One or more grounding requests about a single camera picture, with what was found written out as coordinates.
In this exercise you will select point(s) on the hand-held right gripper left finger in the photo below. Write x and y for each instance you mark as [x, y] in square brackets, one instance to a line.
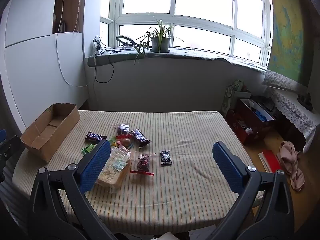
[96, 165]

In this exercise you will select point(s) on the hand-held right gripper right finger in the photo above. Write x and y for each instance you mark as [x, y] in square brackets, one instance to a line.
[227, 167]

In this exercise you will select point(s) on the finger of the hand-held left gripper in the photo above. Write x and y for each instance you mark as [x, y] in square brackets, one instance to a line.
[10, 152]

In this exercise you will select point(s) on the brown chocolate bar slanted print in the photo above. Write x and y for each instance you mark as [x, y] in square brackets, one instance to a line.
[95, 137]

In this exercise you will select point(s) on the brown cardboard box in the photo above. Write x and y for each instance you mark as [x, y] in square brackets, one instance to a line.
[62, 130]

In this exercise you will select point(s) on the brown chocolate bar blue print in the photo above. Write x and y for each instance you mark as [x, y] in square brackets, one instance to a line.
[138, 137]

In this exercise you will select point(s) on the small black patterned snack packet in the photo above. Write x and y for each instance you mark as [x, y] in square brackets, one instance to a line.
[165, 158]

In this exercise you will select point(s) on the green candy wrapper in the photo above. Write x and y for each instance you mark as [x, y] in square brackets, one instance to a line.
[88, 149]

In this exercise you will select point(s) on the packaged sliced bread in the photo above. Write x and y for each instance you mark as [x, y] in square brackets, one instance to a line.
[117, 170]

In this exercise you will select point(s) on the pink packed braised egg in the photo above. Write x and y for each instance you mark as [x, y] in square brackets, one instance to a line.
[126, 142]

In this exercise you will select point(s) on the red candy wrapper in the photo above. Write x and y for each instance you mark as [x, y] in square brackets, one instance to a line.
[122, 136]

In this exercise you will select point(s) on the striped table cloth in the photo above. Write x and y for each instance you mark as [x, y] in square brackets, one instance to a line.
[187, 180]

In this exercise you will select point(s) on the small red carton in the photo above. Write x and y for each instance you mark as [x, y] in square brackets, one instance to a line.
[233, 123]

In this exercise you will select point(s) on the red book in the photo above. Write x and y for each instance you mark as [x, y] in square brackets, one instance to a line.
[271, 160]

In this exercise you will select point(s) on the clear bag with dark bun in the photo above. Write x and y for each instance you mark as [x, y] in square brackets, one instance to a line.
[123, 129]

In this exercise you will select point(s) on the large dark red box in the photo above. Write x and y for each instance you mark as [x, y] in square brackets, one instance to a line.
[252, 127]

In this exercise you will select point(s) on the small bag, red strip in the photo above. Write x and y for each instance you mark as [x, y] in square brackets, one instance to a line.
[143, 163]

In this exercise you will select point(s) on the pink cloth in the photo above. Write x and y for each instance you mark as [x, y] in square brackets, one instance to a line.
[290, 162]

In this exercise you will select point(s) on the green gift box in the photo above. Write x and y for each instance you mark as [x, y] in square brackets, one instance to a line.
[227, 97]

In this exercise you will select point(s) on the white lace cloth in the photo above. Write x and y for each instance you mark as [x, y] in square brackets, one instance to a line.
[295, 110]

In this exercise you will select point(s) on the white cabinet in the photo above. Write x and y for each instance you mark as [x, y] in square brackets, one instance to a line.
[37, 67]

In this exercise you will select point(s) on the dark figurine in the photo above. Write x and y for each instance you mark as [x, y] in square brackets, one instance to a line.
[305, 101]

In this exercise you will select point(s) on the grey patterned cloth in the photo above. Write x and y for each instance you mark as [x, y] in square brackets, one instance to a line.
[280, 80]

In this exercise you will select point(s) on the white charger plug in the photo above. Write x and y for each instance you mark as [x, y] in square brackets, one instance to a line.
[97, 45]

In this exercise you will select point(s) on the potted spider plant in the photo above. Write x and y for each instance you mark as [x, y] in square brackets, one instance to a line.
[160, 43]

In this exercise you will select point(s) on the wooden shelf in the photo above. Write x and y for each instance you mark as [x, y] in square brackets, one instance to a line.
[67, 12]

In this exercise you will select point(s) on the wall map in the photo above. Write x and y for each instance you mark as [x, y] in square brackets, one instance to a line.
[287, 42]

